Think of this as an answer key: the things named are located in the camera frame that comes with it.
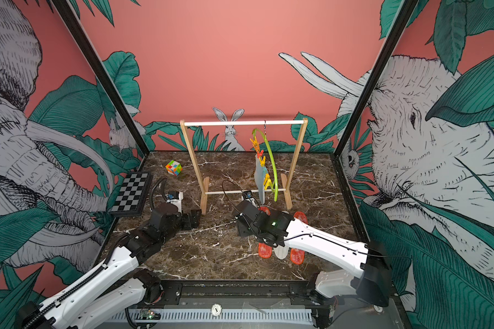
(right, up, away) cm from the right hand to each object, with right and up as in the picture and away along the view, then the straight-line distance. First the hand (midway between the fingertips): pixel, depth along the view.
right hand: (242, 219), depth 75 cm
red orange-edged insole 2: (+9, -15, +9) cm, 20 cm away
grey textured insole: (+16, -16, +9) cm, 24 cm away
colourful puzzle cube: (-38, +20, +32) cm, 53 cm away
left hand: (-19, +3, +4) cm, 20 cm away
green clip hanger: (+11, +21, -6) cm, 24 cm away
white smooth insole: (+7, +16, +23) cm, 28 cm away
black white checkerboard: (-54, +5, +21) cm, 58 cm away
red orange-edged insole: (+22, -17, +8) cm, 29 cm away
